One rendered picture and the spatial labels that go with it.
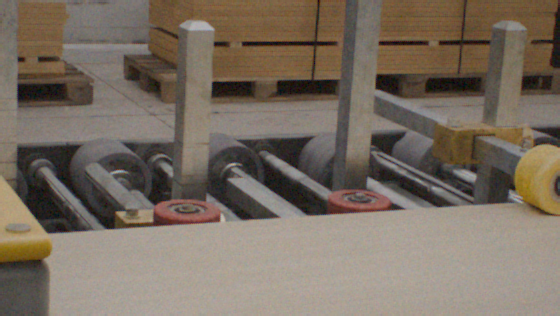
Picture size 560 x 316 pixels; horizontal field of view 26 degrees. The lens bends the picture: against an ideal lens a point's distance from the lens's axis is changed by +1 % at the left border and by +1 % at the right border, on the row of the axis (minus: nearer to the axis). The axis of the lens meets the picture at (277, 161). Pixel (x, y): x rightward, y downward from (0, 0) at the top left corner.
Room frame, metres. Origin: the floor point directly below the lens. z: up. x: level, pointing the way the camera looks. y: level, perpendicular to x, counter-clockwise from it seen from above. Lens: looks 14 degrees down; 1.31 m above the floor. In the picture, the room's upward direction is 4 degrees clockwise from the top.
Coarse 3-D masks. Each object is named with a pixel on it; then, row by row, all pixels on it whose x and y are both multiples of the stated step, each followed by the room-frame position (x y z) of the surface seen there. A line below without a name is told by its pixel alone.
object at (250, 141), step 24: (24, 144) 1.90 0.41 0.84; (48, 144) 1.91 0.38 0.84; (72, 144) 1.93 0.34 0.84; (144, 144) 1.98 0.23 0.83; (168, 144) 1.99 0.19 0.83; (288, 144) 2.09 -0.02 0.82; (384, 144) 2.17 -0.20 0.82; (288, 192) 2.09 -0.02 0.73; (48, 216) 1.91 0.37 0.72; (96, 216) 1.94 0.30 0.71; (240, 216) 2.04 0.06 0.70
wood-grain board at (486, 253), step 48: (96, 240) 1.24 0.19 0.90; (144, 240) 1.25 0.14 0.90; (192, 240) 1.26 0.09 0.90; (240, 240) 1.27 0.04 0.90; (288, 240) 1.28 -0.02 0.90; (336, 240) 1.29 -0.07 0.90; (384, 240) 1.30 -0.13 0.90; (432, 240) 1.32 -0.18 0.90; (480, 240) 1.33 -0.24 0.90; (528, 240) 1.34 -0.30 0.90; (96, 288) 1.09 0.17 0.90; (144, 288) 1.10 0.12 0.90; (192, 288) 1.11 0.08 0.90; (240, 288) 1.12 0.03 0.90; (288, 288) 1.12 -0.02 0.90; (336, 288) 1.13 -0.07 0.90; (384, 288) 1.14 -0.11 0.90; (432, 288) 1.15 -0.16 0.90; (480, 288) 1.16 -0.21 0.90; (528, 288) 1.17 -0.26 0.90
